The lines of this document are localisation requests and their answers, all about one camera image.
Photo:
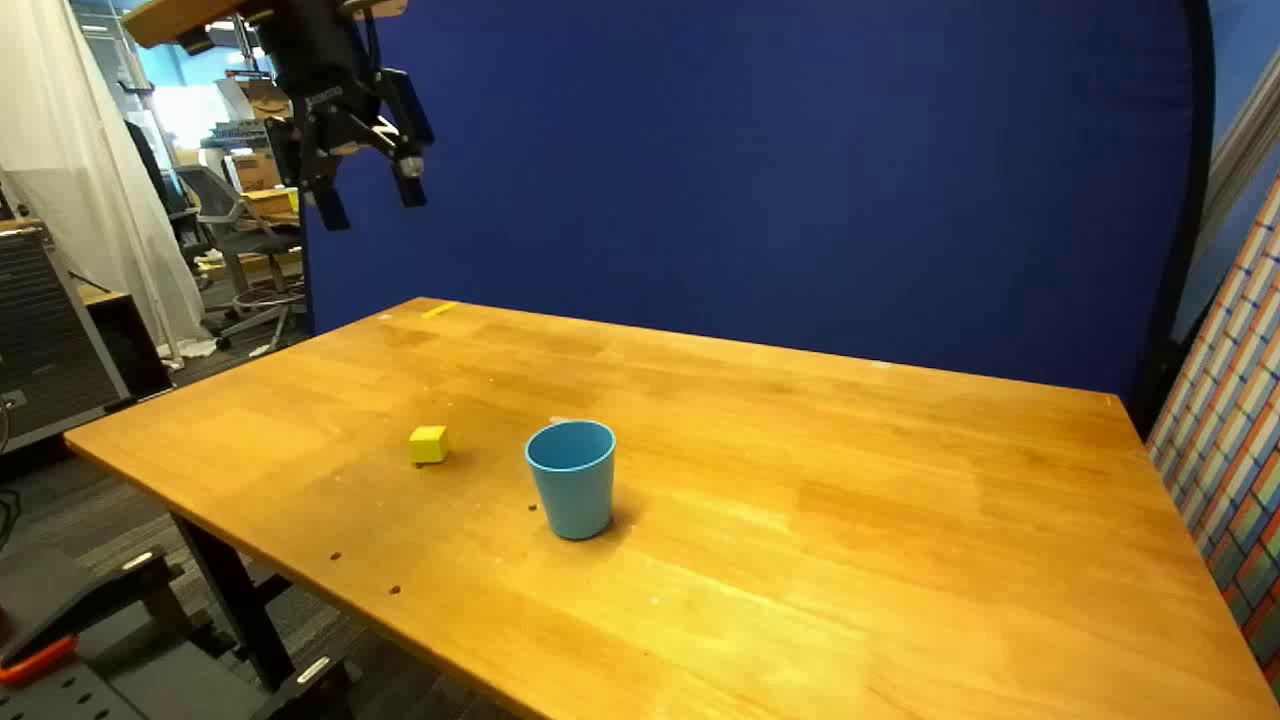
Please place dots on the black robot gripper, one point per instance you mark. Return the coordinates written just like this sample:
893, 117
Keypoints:
319, 62

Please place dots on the yellow cube block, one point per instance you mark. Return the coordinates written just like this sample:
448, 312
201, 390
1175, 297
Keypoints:
427, 447

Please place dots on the blue plastic cup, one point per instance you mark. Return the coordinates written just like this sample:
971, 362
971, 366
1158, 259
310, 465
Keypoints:
574, 487

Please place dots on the grey office chair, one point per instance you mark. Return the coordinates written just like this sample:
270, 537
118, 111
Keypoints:
240, 247

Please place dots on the white curtain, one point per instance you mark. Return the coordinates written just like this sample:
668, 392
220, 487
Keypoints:
92, 172

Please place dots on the dark side desk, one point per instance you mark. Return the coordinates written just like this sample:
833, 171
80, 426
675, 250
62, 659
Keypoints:
128, 340

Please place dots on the black equipment cabinet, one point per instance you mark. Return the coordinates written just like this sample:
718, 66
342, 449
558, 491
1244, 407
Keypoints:
47, 333

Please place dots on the black table leg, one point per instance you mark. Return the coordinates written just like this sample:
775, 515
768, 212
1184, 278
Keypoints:
240, 594

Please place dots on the blue fabric backdrop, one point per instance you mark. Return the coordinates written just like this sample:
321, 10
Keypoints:
801, 172

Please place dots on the grey table base foot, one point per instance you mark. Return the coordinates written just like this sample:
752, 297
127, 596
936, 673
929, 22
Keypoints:
147, 664

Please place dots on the grey slanted bar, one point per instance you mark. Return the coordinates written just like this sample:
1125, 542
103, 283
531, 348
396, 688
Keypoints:
1240, 166

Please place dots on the colourful checkered panel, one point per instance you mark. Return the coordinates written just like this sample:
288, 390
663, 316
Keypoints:
1233, 442

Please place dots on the black backdrop frame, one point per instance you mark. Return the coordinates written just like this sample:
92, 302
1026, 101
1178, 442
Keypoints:
1190, 203

